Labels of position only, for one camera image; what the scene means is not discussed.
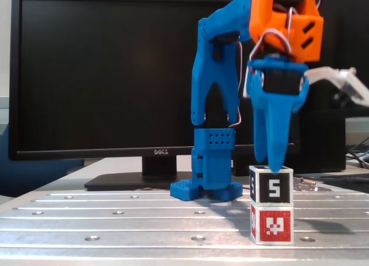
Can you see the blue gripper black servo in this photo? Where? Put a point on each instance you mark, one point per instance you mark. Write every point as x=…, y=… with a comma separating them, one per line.
x=275, y=100

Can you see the black cube with number five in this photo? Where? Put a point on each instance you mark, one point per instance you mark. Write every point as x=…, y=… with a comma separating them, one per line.
x=274, y=188

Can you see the blue and orange robot arm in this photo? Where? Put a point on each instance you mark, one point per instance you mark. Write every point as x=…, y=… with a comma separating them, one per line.
x=207, y=75

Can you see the red cube with white pattern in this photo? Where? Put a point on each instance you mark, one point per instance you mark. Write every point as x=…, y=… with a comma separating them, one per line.
x=274, y=225

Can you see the black computer case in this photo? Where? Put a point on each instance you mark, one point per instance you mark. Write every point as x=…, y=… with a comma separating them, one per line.
x=317, y=150

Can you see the small controller circuit board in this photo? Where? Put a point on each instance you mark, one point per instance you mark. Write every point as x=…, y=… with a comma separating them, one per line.
x=305, y=185

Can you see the black plain monitor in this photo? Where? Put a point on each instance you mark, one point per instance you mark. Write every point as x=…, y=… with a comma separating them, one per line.
x=346, y=32

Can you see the black Dell monitor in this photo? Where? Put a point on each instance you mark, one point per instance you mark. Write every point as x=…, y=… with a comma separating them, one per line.
x=86, y=75

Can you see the aluminium slotted base plate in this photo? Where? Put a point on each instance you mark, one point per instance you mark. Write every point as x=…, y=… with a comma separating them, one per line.
x=144, y=228

